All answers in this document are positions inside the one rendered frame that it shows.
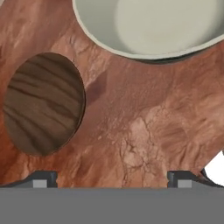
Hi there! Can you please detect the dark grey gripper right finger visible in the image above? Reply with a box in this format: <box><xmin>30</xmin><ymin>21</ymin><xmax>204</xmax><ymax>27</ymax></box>
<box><xmin>166</xmin><ymin>170</ymin><xmax>223</xmax><ymax>189</ymax></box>

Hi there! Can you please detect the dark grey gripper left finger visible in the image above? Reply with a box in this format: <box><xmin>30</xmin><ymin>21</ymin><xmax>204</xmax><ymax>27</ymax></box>
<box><xmin>1</xmin><ymin>171</ymin><xmax>59</xmax><ymax>189</ymax></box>

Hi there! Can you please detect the brown wooden bowl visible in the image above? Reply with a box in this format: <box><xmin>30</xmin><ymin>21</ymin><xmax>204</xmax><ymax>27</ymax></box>
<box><xmin>3</xmin><ymin>52</ymin><xmax>87</xmax><ymax>157</ymax></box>

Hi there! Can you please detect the large pale grey bowl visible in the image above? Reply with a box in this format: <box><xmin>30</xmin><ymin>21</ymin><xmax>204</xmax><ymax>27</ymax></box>
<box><xmin>72</xmin><ymin>0</ymin><xmax>224</xmax><ymax>65</ymax></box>

